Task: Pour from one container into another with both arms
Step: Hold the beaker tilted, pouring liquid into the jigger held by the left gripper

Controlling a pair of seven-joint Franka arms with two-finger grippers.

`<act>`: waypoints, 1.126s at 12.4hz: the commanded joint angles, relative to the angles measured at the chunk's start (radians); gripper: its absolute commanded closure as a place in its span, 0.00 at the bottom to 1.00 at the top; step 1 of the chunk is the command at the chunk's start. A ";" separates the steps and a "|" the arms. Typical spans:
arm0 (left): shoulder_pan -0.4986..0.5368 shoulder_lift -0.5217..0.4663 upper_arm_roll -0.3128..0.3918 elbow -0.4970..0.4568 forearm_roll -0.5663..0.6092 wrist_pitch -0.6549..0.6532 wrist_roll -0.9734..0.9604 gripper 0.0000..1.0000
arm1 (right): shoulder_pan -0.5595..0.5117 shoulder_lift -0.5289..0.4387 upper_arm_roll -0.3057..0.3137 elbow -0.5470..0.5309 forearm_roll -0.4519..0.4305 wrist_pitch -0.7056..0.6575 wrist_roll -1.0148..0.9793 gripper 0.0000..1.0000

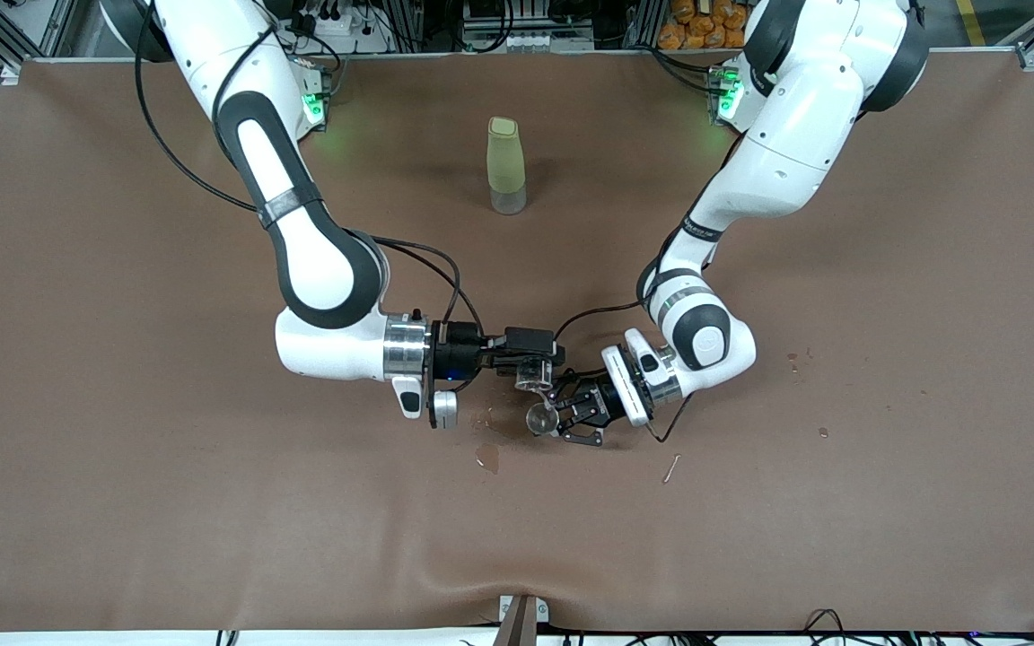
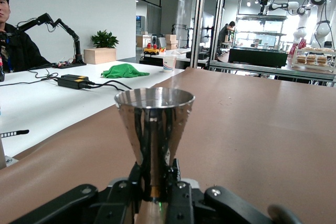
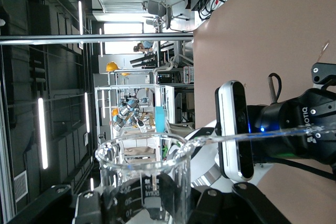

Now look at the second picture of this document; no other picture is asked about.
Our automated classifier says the dark monitor screen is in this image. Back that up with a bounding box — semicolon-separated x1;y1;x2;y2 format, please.
201;11;215;44

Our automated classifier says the blue lit fridge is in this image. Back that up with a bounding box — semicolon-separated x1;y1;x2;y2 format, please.
135;15;146;36

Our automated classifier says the wooden planter box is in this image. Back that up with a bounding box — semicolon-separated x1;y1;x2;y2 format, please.
83;48;117;65

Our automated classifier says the green potted plant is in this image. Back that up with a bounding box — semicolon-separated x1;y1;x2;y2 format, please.
91;29;120;49

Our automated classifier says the black white striped strap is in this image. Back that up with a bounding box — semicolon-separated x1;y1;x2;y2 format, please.
0;129;30;138

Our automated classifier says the brown table cover sheet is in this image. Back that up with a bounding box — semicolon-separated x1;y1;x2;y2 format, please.
0;67;336;224

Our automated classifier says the glass display shelf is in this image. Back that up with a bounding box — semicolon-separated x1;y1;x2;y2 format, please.
234;15;289;51

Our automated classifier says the grey aluminium frame table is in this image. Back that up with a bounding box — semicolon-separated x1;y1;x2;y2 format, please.
209;60;336;87

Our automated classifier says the aluminium frame post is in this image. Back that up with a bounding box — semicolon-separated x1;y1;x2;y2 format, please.
189;0;209;69
209;0;227;62

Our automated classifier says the person in striped shirt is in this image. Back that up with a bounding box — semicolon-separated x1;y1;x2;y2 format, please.
217;20;236;55

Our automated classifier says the black adapter input cable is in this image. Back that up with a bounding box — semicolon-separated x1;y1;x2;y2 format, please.
0;68;60;87

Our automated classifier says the white rack with buns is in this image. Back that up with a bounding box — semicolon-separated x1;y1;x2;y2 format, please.
291;46;336;72

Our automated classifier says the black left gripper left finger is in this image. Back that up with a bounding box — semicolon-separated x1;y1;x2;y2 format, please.
10;161;145;224

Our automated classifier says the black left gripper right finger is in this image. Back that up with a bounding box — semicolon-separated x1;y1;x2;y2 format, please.
166;157;302;224

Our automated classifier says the stainless steel jigger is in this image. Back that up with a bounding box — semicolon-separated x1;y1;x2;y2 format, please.
113;87;196;224

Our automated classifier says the black power adapter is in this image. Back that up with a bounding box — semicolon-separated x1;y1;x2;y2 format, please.
60;74;90;82
57;77;93;90

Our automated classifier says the metal table clamp bracket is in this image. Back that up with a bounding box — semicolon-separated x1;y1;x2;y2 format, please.
0;137;19;169

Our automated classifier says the person in black jacket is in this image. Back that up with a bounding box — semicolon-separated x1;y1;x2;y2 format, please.
0;0;53;82

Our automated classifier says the green cloth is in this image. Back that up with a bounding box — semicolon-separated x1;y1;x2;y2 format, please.
101;63;150;79

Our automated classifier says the black adapter output cable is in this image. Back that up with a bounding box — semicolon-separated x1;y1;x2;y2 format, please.
83;80;133;91

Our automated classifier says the white paper cup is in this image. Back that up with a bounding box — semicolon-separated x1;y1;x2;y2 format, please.
162;56;177;73

